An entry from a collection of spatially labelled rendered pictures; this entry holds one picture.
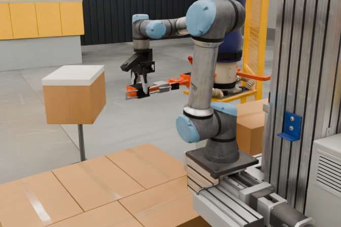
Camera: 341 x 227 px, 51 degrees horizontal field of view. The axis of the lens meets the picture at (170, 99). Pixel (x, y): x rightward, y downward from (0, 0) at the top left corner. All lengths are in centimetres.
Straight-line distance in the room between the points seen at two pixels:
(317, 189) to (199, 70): 56
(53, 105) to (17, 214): 123
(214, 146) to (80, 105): 184
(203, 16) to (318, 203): 73
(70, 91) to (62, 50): 616
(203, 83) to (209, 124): 17
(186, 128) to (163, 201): 88
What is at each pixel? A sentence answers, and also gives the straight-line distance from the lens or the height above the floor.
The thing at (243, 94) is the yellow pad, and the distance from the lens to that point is 207.
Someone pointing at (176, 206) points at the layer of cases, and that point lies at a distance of 209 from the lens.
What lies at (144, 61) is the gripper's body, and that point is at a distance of 167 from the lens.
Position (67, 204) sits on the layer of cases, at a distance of 219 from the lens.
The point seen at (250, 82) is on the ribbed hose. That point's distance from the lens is 215.
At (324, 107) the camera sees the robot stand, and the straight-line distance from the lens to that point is 127.
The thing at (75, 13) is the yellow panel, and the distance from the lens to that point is 918.
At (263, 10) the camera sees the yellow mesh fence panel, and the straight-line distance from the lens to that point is 290.
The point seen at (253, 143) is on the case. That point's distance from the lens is 216.
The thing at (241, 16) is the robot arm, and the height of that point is 162.
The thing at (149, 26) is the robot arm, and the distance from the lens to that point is 153.
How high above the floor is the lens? 170
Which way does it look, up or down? 17 degrees down
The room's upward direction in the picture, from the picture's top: straight up
